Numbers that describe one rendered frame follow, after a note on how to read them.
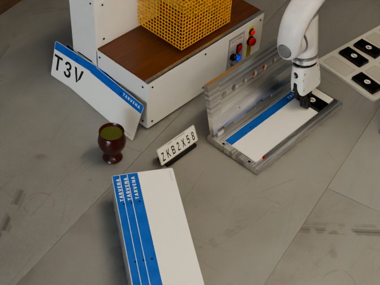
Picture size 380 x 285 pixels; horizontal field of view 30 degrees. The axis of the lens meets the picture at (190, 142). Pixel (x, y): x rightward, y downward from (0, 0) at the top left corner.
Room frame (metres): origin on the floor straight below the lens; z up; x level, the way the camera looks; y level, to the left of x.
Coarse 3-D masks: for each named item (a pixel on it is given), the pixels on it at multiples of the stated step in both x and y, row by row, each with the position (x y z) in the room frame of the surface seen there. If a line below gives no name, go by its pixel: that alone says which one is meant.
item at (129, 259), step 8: (112, 176) 1.31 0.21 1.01; (112, 184) 1.31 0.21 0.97; (120, 184) 1.28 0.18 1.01; (120, 192) 1.25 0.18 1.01; (120, 200) 1.23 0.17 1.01; (120, 208) 1.20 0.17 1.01; (120, 216) 1.17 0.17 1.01; (120, 224) 1.16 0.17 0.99; (128, 224) 1.15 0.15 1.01; (120, 232) 1.16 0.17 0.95; (128, 232) 1.12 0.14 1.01; (120, 240) 1.16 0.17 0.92; (128, 240) 1.10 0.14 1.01; (128, 248) 1.07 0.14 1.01; (128, 256) 1.05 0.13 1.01; (128, 264) 1.02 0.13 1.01; (136, 264) 1.02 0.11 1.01; (128, 272) 1.02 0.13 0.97; (136, 272) 1.00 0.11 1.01; (128, 280) 1.02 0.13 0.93; (136, 280) 0.98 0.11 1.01
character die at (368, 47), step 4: (360, 40) 2.14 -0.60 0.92; (364, 40) 2.14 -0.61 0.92; (356, 44) 2.11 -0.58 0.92; (360, 44) 2.12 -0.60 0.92; (364, 44) 2.11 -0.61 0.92; (368, 44) 2.12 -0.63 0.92; (360, 48) 2.09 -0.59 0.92; (364, 48) 2.09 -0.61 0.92; (368, 48) 2.09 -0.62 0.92; (372, 48) 2.09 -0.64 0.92; (376, 48) 2.10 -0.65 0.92; (364, 52) 2.08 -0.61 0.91; (368, 52) 2.07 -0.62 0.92; (372, 52) 2.08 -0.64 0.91; (376, 52) 2.07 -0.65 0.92; (372, 56) 2.05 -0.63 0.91; (376, 56) 2.05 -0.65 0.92
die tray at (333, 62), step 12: (360, 36) 2.18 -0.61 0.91; (372, 36) 2.18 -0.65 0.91; (324, 60) 2.02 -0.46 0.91; (336, 60) 2.02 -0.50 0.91; (372, 60) 2.04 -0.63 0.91; (336, 72) 1.95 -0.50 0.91; (348, 72) 1.96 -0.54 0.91; (372, 72) 1.97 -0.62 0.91; (348, 84) 1.90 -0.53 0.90; (372, 96) 1.84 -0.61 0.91
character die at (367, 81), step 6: (360, 72) 1.95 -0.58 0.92; (354, 78) 1.91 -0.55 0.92; (360, 78) 1.92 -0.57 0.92; (366, 78) 1.92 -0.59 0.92; (360, 84) 1.89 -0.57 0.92; (366, 84) 1.88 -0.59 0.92; (372, 84) 1.89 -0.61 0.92; (378, 84) 1.89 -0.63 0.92; (372, 90) 1.85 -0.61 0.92; (378, 90) 1.86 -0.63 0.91
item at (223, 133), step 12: (288, 84) 1.86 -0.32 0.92; (276, 96) 1.79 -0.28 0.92; (252, 108) 1.71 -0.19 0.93; (264, 108) 1.73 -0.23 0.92; (336, 108) 1.75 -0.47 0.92; (240, 120) 1.66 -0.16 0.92; (324, 120) 1.70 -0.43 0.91; (228, 132) 1.60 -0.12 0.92; (300, 132) 1.62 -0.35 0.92; (216, 144) 1.56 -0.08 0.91; (228, 144) 1.55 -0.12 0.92; (288, 144) 1.57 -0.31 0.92; (240, 156) 1.50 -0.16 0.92; (276, 156) 1.51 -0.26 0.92; (252, 168) 1.46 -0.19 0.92; (264, 168) 1.47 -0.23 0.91
